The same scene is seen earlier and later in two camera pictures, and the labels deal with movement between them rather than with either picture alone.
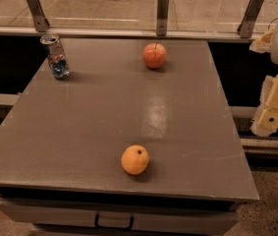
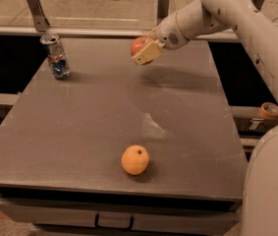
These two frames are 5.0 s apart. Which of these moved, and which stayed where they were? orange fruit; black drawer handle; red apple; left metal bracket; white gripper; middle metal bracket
Moved: white gripper; red apple
Stayed: left metal bracket; orange fruit; middle metal bracket; black drawer handle
